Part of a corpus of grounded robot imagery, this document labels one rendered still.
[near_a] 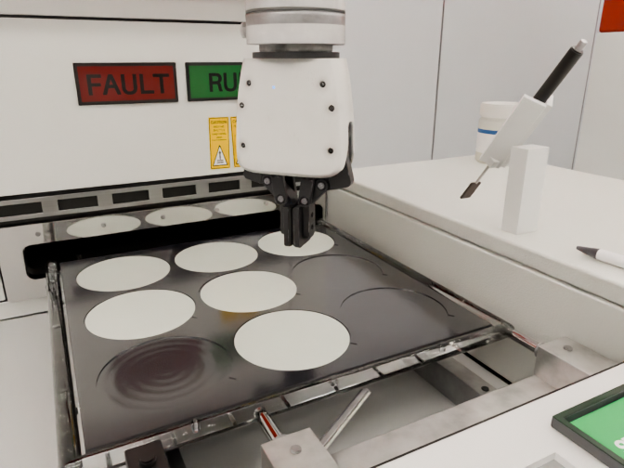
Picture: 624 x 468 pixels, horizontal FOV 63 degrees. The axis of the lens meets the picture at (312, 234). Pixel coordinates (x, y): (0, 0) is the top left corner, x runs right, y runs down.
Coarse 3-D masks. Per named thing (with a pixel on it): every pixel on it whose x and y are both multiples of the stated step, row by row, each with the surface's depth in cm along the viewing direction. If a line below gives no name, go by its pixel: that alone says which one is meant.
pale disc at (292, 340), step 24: (288, 312) 49; (312, 312) 49; (240, 336) 44; (264, 336) 44; (288, 336) 44; (312, 336) 44; (336, 336) 44; (264, 360) 41; (288, 360) 41; (312, 360) 41
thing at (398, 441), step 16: (512, 384) 41; (528, 384) 41; (544, 384) 41; (480, 400) 39; (496, 400) 39; (512, 400) 39; (528, 400) 39; (432, 416) 38; (448, 416) 38; (464, 416) 38; (480, 416) 38; (400, 432) 36; (416, 432) 36; (432, 432) 36; (448, 432) 36; (352, 448) 34; (368, 448) 34; (384, 448) 34; (400, 448) 34; (352, 464) 33; (368, 464) 33
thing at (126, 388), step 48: (240, 240) 68; (336, 240) 68; (144, 288) 54; (192, 288) 54; (336, 288) 54; (384, 288) 54; (96, 336) 44; (192, 336) 44; (384, 336) 44; (432, 336) 44; (96, 384) 38; (144, 384) 38; (192, 384) 38; (240, 384) 38; (288, 384) 38; (96, 432) 33; (144, 432) 33
